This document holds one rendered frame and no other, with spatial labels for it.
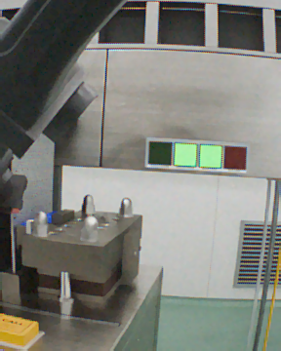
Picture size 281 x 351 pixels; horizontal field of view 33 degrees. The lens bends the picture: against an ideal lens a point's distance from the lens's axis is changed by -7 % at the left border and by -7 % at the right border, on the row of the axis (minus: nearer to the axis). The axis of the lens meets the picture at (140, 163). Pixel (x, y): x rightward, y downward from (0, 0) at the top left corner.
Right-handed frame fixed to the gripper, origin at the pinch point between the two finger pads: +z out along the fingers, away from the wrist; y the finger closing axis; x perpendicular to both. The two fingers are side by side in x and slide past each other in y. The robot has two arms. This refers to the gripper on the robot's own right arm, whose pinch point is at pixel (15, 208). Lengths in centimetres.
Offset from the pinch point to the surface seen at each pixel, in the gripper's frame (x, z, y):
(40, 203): 6.6, 12.2, 0.3
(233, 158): 25, 20, 42
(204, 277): 60, 270, 31
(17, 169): 6.8, -3.9, 0.2
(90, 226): -2.6, -2.2, 16.7
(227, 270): 66, 267, 48
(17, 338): -27.9, -17.2, 12.3
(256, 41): 56, 11, 47
